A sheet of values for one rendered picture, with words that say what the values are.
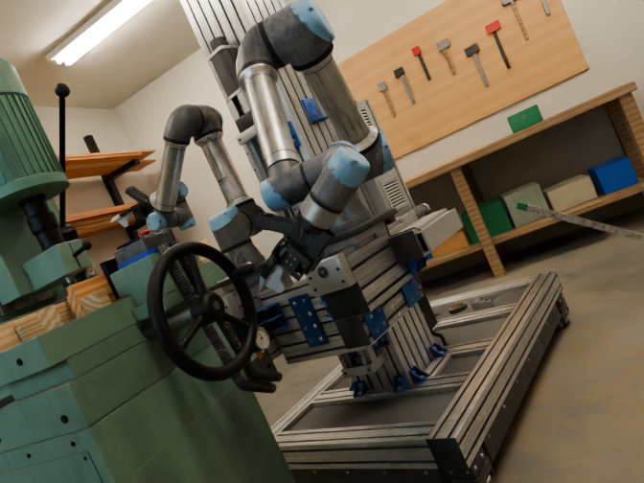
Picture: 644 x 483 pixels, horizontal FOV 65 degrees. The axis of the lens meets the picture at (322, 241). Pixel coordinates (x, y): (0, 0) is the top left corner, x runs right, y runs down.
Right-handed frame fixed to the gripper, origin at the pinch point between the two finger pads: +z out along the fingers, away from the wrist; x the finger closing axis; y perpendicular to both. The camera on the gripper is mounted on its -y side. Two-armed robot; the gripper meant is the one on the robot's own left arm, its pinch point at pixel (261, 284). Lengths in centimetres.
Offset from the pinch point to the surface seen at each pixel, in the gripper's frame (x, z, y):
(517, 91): 319, -59, -2
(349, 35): 316, -24, -136
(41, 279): -15, 28, -41
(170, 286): -10.0, 8.6, -14.0
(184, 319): -13.2, 9.9, -6.1
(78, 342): -27.9, 18.1, -16.5
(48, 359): -34.5, 18.4, -16.2
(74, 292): -18.0, 20.4, -29.0
